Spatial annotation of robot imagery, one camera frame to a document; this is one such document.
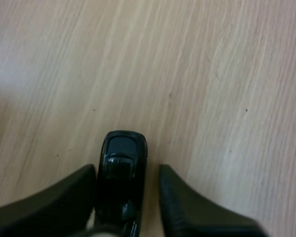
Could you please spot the small dark grey toy car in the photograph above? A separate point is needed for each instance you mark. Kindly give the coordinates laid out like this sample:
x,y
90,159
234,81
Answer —
x,y
121,170

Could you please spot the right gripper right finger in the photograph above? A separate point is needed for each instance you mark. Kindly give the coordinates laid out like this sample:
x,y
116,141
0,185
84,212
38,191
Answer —
x,y
192,214

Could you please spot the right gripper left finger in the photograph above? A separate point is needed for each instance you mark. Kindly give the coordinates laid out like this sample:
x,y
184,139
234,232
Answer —
x,y
47,212

